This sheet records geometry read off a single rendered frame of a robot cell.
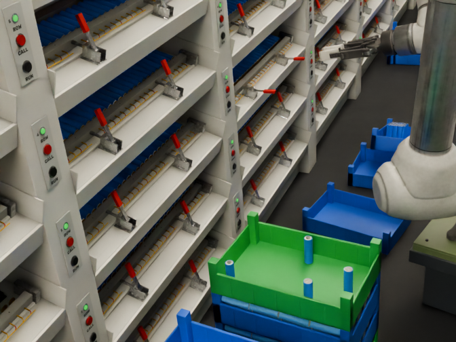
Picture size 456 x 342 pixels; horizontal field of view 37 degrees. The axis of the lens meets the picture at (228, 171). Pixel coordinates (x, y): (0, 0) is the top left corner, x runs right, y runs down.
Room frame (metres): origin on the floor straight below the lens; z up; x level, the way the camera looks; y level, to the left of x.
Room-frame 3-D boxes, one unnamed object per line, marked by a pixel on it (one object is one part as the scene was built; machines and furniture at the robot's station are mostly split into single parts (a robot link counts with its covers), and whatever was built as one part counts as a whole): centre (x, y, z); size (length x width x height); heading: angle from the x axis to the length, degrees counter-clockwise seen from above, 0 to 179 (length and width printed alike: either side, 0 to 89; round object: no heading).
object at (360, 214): (1.84, -0.41, 0.04); 0.30 x 0.20 x 0.08; 53
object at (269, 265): (1.10, -0.12, 0.44); 0.30 x 0.20 x 0.08; 60
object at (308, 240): (1.15, -0.16, 0.44); 0.02 x 0.02 x 0.06
